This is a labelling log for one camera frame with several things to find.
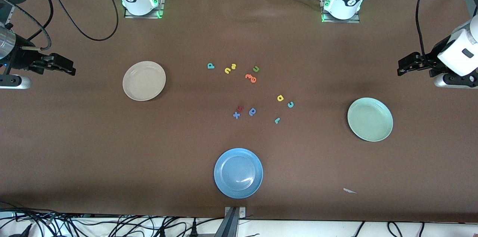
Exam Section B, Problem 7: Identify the aluminium side rail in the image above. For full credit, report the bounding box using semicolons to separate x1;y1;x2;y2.
0;3;15;25

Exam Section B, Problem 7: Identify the beige brown plate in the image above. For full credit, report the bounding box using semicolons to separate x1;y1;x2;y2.
122;61;167;102

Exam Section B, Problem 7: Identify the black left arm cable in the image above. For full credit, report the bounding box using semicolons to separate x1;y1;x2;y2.
415;0;442;66

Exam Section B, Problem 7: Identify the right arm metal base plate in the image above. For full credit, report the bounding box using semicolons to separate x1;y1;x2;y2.
124;0;167;19

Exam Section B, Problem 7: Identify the blue plate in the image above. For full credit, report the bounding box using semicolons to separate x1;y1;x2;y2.
214;148;264;199

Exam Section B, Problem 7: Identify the short black right arm cable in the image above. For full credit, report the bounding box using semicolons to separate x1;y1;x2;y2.
26;0;54;42

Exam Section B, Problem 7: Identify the looped black cable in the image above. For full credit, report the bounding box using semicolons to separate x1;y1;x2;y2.
387;221;404;237

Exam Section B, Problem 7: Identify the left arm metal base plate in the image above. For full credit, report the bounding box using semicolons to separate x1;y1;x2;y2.
320;0;361;24

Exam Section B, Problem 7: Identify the pale green plate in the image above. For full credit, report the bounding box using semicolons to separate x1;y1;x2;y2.
347;97;394;142

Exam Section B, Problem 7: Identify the long black right arm cable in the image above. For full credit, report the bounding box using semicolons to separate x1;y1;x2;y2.
48;0;119;41

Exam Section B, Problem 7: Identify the black cable bundle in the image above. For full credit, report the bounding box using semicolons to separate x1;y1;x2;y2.
0;201;224;237

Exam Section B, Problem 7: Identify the black corrugated conduit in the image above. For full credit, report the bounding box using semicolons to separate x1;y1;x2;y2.
0;0;52;50

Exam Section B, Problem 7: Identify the grey metal table bracket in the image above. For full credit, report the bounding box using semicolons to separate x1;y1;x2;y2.
214;206;247;237

